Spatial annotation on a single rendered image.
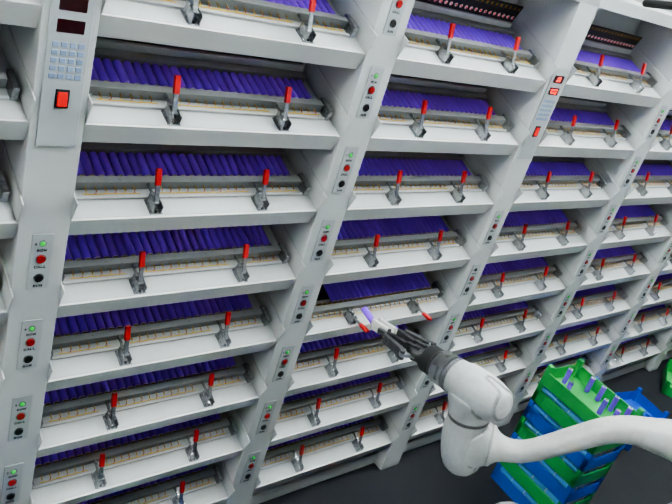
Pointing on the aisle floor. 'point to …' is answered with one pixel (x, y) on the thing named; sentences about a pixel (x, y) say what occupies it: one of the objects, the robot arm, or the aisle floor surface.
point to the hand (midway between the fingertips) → (383, 328)
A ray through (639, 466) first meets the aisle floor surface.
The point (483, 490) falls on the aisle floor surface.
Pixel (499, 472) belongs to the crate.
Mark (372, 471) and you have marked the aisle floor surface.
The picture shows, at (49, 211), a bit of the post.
